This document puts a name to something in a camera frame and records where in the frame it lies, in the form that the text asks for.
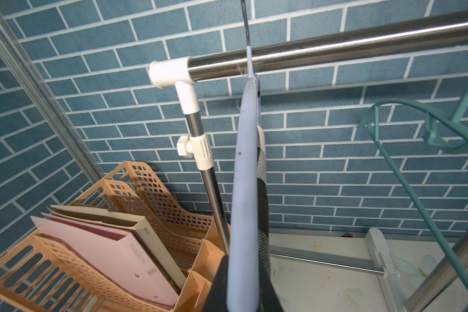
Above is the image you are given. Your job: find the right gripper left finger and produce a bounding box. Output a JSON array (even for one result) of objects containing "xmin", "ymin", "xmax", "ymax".
[{"xmin": 202, "ymin": 256, "xmax": 229, "ymax": 312}]

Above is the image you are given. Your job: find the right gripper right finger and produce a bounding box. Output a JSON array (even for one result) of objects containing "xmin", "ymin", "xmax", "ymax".
[{"xmin": 257, "ymin": 261, "xmax": 283, "ymax": 312}]

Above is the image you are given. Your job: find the beige file folder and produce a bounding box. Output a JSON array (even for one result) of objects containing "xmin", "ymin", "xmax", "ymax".
[{"xmin": 49, "ymin": 205, "xmax": 186, "ymax": 290}]

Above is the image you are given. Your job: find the light blue clothes hanger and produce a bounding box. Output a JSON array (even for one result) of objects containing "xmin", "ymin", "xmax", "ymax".
[{"xmin": 226, "ymin": 1, "xmax": 260, "ymax": 311}]

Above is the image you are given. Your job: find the green clothes hanger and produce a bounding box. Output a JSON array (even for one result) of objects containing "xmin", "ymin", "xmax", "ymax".
[{"xmin": 358, "ymin": 87, "xmax": 468, "ymax": 312}]

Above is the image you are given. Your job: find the black white checkered scarf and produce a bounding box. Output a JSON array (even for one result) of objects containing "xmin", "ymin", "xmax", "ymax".
[{"xmin": 257, "ymin": 126, "xmax": 271, "ymax": 275}]

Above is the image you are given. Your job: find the orange plastic file organizer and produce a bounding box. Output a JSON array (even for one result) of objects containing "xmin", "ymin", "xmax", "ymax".
[{"xmin": 0, "ymin": 161, "xmax": 224, "ymax": 311}]

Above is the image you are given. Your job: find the pink file folder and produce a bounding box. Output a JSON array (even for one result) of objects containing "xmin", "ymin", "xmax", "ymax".
[{"xmin": 31, "ymin": 213, "xmax": 179, "ymax": 308}]

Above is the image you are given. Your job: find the white steel clothes rack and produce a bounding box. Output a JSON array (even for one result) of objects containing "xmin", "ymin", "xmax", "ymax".
[{"xmin": 149, "ymin": 11, "xmax": 468, "ymax": 311}]

